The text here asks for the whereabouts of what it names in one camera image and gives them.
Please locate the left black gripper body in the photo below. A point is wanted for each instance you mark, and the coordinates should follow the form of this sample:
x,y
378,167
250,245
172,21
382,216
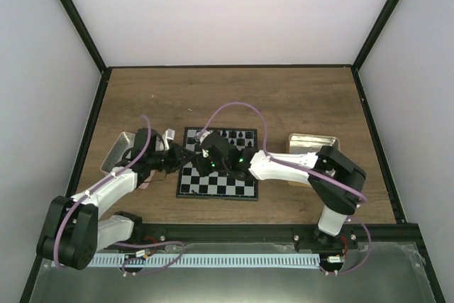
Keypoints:
x,y
174,162

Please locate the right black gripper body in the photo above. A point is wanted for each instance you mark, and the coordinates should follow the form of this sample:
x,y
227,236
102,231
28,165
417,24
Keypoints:
x,y
206,169

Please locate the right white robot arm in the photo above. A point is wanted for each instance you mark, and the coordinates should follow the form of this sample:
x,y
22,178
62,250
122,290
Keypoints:
x,y
337,180

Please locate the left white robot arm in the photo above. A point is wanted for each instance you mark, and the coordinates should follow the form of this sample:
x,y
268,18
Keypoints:
x,y
74,229

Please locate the black and white chessboard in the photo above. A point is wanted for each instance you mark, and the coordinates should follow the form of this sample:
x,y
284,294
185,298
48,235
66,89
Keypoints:
x,y
218,186

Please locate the pink plastic tray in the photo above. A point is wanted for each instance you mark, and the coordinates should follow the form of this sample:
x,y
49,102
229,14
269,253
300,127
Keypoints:
x,y
122,148

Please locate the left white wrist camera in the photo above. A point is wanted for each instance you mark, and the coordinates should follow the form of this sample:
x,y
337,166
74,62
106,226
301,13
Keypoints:
x,y
168,138

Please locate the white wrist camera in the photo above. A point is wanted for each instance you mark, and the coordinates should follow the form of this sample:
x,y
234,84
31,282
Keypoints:
x,y
200,136
168,138

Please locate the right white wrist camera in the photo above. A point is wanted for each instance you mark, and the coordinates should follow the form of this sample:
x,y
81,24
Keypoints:
x,y
200,136

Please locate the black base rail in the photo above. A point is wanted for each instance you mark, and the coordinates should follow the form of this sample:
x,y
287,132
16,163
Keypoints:
x,y
302,236

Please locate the light blue cable duct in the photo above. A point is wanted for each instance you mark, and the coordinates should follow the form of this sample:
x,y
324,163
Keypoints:
x,y
278,260

